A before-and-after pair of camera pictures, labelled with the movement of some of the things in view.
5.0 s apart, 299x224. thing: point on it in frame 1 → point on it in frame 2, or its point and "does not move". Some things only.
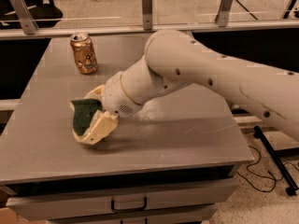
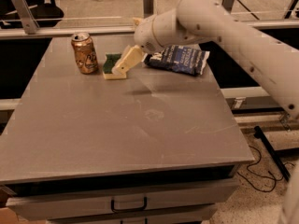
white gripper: (115, 95) → (144, 36)
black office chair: (39, 0) does not move
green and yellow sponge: (84, 111) → (107, 67)
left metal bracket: (22, 12) does not move
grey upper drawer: (31, 205) does not move
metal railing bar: (33, 33) does not move
